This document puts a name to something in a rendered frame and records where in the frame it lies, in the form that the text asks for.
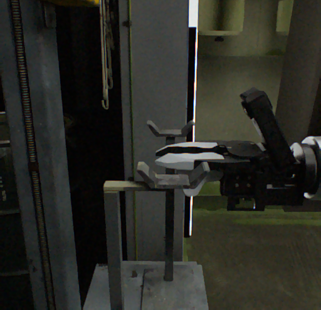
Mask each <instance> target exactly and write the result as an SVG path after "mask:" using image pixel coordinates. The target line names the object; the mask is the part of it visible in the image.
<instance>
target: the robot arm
mask: <svg viewBox="0 0 321 310"><path fill-rule="evenodd" d="M239 97H240V98H241V101H242V102H240V103H241V105H242V107H243V111H244V113H245V114H246V116H248V117H249V119H251V120H252V121H253V124H254V126H255V128H256V130H257V132H258V134H259V136H260V138H261V141H262V142H263V143H262V142H260V143H255V142H251V141H242V140H230V141H224V140H206V141H196V142H187V143H178V144H175V145H168V146H166V147H164V148H161V149H159V150H157V151H156V152H155V156H156V157H161V158H158V159H157V160H155V165H158V166H162V167H164V168H171V169H177V174H178V175H189V174H190V173H191V172H192V171H193V170H194V169H195V168H196V167H197V166H198V165H199V164H200V163H202V162H207V163H208V165H209V170H210V172H209V173H208V174H207V175H206V177H205V178H204V179H203V180H202V181H201V183H200V184H199V185H198V186H197V187H196V188H195V189H182V192H183V194H184V195H185V196H186V197H195V196H196V195H197V194H198V193H199V191H200V189H201V187H203V185H204V184H205V183H207V182H217V181H218V180H219V182H220V188H219V189H220V192H221V195H225V198H227V208H226V210H242V211H264V210H265V206H266V205H303V200H304V196H306V198H308V199H310V200H321V137H308V138H306V139H305V140H304V141H303V142H302V143H294V144H293V145H292V146H291V148H290V146H289V144H288V142H287V139H286V138H285V135H284V133H283V131H282V129H281V128H280V126H279V124H278V121H277V119H276V117H275V115H274V113H273V111H272V108H273V107H272V104H271V101H270V99H269V97H268V95H267V94H266V93H265V92H264V91H261V90H259V89H257V88H256V87H252V88H250V89H248V90H246V91H244V92H243V93H242V94H240V96H239ZM240 199H243V201H251V199H254V200H255V204H254V208H248V207H236V204H239V201H240Z"/></svg>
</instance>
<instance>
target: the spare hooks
mask: <svg viewBox="0 0 321 310"><path fill-rule="evenodd" d="M106 5H107V18H106V9H105V0H103V18H102V5H101V6H100V24H101V40H102V65H103V70H102V81H103V99H104V100H106V101H107V107H105V106H104V103H103V100H102V106H103V108H104V109H105V110H107V109H108V89H112V87H113V81H112V68H111V52H110V47H111V49H112V50H114V41H113V36H112V26H111V21H110V15H111V20H112V22H113V24H115V25H116V32H117V42H118V55H119V64H120V40H119V32H118V22H117V9H116V0H113V8H114V13H113V12H109V0H106ZM114 14H115V17H114ZM103 28H104V40H105V37H106V38H107V51H108V65H109V69H108V68H107V54H106V41H105V58H104V48H103ZM109 28H110V29H109ZM110 35H111V39H110ZM105 74H106V80H105ZM107 77H108V78H110V87H109V86H108V84H107ZM105 87H106V88H105Z"/></svg>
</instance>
